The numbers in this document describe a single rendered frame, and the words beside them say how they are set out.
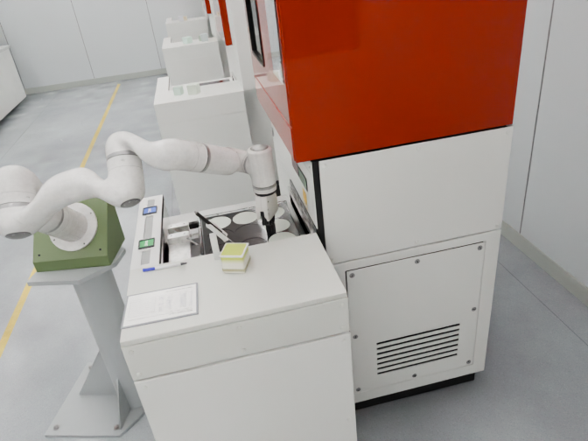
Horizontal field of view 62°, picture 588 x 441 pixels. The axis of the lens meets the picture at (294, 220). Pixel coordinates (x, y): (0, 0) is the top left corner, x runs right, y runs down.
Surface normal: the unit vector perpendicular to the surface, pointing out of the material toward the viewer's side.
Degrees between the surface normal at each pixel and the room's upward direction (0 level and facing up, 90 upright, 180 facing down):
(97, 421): 0
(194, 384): 90
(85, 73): 90
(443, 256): 90
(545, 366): 0
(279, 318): 90
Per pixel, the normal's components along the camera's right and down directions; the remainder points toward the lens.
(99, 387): -0.08, 0.50
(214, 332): 0.21, 0.46
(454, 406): -0.11, -0.87
